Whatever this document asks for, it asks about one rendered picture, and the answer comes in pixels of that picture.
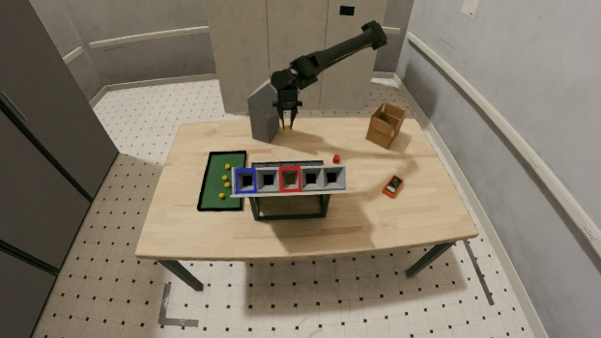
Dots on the white curved cover panel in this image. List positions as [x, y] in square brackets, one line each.
[308, 167]

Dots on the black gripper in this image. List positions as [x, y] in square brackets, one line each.
[280, 109]

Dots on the green tray with black rim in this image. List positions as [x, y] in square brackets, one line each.
[213, 184]

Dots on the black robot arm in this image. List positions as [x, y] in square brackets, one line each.
[313, 64]

